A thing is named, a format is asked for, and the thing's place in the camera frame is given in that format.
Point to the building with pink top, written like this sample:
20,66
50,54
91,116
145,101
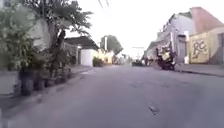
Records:
205,20

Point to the large leafy tree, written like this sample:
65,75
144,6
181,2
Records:
63,20

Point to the motorcycle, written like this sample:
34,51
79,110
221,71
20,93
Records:
165,59

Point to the concrete sidewalk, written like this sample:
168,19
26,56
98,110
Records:
79,69
200,69

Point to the vehicle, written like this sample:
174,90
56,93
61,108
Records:
136,62

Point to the small green bush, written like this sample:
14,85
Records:
97,62

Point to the building with dark roof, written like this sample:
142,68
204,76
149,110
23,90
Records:
81,42

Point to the row of potted plants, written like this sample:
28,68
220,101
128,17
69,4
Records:
28,83

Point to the grey asphalt road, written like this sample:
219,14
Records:
116,100

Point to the grey building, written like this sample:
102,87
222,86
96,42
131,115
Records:
178,30

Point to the yellow wall with graffiti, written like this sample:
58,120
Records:
200,50

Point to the white wall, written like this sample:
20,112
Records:
87,57

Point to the yellow building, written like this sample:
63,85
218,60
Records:
107,56

